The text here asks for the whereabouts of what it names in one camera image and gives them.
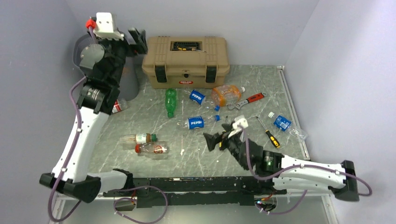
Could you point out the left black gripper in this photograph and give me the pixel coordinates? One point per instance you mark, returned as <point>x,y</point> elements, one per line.
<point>139,38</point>

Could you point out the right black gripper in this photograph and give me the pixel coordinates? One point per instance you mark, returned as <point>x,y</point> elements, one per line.
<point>212,140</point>

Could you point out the pepsi bottle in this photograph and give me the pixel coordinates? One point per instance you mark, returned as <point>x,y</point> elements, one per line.
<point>201,99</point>
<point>197,122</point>

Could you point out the orange label bottle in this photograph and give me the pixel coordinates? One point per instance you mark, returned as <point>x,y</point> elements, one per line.
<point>226,95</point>

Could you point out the green plastic bottle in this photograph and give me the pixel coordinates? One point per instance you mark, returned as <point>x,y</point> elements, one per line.
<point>170,102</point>

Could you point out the blue label bottle white cap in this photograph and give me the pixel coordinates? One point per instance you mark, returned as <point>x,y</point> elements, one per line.
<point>288,126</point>

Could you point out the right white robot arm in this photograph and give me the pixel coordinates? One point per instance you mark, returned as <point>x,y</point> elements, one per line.
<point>283,172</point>

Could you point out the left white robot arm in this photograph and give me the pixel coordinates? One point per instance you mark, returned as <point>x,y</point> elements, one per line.
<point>70,176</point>

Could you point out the grey mesh waste bin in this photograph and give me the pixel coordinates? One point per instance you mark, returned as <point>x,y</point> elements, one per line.
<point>129,86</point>

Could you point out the red label bottle by bin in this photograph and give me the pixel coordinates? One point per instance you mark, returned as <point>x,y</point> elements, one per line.
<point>119,105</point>

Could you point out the screwdriver on toolbox lid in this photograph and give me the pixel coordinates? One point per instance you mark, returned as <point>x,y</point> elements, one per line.
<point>187,48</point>

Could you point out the yellow black screwdriver right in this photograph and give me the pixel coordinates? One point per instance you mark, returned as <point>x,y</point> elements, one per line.
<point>270,136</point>

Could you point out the clear bottle red cap front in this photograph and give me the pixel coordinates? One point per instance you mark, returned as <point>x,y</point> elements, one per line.
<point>155,150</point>

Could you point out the tan plastic toolbox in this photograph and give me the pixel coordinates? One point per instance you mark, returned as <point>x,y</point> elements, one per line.
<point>166,67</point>

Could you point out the brown tea bottle green cap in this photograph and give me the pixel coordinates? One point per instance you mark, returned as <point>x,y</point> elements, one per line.
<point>134,139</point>

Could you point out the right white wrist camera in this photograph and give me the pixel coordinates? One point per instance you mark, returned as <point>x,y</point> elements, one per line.
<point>240,123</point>

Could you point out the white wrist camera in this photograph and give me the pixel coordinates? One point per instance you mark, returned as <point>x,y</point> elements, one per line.
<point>106,27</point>
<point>240,123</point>

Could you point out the red handled adjustable wrench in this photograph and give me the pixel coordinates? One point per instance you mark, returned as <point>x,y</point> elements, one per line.
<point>248,100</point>

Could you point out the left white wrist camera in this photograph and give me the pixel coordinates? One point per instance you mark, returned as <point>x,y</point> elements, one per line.
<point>106,27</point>

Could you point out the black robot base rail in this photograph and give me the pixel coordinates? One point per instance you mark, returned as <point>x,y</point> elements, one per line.
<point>241,190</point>

